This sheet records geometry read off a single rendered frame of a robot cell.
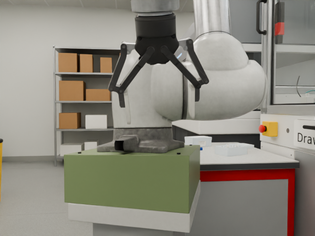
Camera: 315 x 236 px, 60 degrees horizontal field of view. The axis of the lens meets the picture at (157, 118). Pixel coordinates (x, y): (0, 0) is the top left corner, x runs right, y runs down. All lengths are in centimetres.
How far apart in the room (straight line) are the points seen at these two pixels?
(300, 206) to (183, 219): 81
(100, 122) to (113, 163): 412
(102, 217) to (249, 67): 49
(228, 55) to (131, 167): 35
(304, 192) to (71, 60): 419
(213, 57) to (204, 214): 68
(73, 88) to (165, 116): 420
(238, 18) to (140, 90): 139
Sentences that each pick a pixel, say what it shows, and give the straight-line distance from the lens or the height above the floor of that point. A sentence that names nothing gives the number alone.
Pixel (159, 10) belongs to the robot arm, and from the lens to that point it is 49.
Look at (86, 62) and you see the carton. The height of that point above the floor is 173.
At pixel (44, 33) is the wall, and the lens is 553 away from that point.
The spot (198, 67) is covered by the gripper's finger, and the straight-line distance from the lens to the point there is 55.
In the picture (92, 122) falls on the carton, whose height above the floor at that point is 72.
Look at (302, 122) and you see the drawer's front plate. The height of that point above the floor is 92.
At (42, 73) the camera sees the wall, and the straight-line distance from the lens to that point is 541.
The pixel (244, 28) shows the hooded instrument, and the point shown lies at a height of 150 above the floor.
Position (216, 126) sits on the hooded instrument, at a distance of 183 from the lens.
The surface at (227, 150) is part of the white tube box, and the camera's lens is 126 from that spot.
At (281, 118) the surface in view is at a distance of 140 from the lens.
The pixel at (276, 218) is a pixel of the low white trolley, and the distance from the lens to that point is 129.
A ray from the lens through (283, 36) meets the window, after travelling 146.
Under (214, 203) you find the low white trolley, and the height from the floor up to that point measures 60.
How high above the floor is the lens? 98
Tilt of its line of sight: 2 degrees down
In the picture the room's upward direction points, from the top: straight up
